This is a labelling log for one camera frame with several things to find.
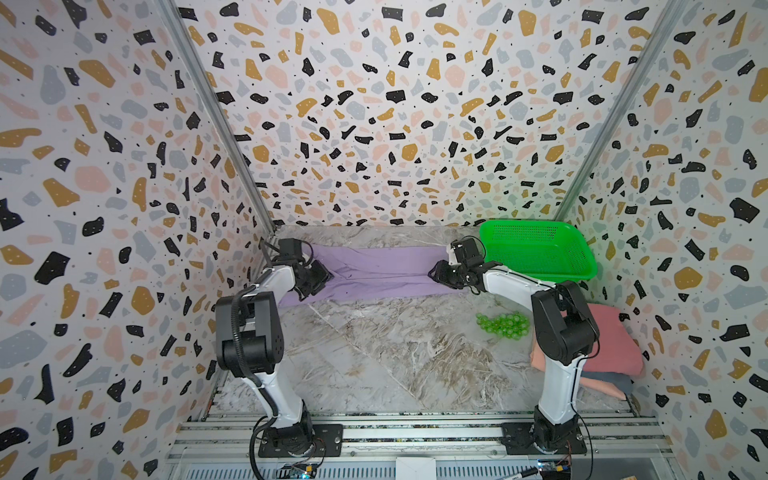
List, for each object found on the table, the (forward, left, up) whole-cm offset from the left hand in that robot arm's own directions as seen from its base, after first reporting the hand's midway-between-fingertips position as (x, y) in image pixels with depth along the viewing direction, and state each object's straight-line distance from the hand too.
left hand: (329, 271), depth 96 cm
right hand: (+1, -31, 0) cm, 31 cm away
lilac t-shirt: (+7, -9, -10) cm, 16 cm away
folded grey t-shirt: (-34, -83, -6) cm, 90 cm away
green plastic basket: (+16, -83, -11) cm, 86 cm away
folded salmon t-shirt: (-34, -75, -8) cm, 83 cm away
